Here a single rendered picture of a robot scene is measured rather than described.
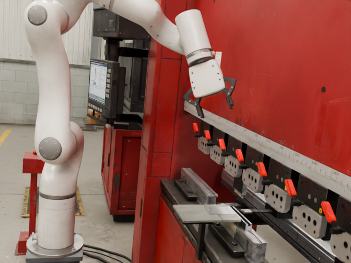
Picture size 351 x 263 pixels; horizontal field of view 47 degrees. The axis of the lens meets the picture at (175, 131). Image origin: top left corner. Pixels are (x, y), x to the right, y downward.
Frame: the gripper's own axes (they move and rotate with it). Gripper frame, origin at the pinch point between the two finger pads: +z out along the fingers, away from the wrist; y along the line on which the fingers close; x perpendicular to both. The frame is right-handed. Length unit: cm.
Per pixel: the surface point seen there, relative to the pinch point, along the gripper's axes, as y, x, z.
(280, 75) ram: -21.9, -28.4, -8.1
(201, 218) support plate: 26, -49, 38
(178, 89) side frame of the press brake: 37, -124, -33
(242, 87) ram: -6, -55, -12
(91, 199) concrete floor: 207, -293, 21
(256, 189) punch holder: -0.6, -39.5, 30.2
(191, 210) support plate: 32, -55, 34
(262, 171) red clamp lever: -5.7, -29.5, 23.7
